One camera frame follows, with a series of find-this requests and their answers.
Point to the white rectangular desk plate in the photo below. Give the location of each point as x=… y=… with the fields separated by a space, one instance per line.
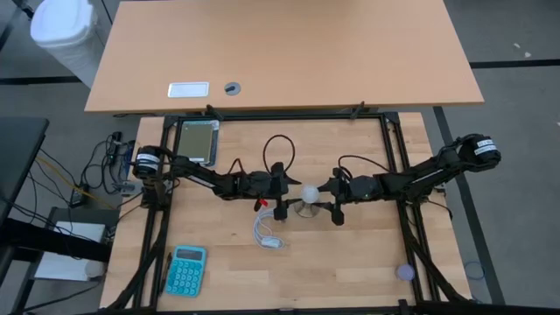
x=188 y=89

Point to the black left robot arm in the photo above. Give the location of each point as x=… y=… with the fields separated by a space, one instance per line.
x=205 y=177

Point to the black aluminium rig frame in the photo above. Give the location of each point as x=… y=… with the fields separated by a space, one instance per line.
x=306 y=116

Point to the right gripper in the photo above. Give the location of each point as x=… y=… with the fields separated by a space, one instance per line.
x=361 y=188

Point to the black power brick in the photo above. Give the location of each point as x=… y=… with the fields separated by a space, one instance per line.
x=78 y=197

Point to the black pen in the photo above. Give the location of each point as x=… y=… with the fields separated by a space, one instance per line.
x=166 y=273

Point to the white trash bin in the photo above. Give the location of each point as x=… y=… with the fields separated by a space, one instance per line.
x=65 y=35

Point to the light wooden desk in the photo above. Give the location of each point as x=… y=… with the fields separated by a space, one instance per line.
x=284 y=52

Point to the white lightbulb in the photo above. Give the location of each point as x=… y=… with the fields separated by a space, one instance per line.
x=310 y=193

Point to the purple round disc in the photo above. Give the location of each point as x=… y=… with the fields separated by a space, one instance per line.
x=404 y=272

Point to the white box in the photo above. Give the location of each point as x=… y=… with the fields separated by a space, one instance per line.
x=70 y=254

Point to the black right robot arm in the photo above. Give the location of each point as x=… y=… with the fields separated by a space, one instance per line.
x=420 y=177

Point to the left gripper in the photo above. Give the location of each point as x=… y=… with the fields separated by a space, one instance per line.
x=258 y=186

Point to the black desk clamp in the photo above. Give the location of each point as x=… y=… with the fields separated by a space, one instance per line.
x=214 y=111
x=357 y=110

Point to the black side desk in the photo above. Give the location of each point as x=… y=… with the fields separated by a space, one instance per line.
x=19 y=153

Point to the red tape strip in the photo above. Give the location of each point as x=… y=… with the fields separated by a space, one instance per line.
x=262 y=203

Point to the teal calculator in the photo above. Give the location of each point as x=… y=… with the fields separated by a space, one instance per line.
x=186 y=271

